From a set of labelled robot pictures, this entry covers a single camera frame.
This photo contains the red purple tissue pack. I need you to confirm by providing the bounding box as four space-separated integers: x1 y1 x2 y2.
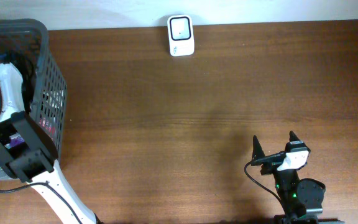
4 117 56 149

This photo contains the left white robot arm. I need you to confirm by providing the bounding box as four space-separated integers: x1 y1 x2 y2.
0 50 100 223

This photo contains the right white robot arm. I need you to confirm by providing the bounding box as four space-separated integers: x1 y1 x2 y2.
244 131 342 224

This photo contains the white barcode scanner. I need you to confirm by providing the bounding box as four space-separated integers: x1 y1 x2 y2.
167 15 195 57

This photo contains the grey plastic mesh basket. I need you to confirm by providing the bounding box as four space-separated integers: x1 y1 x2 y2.
0 19 67 182

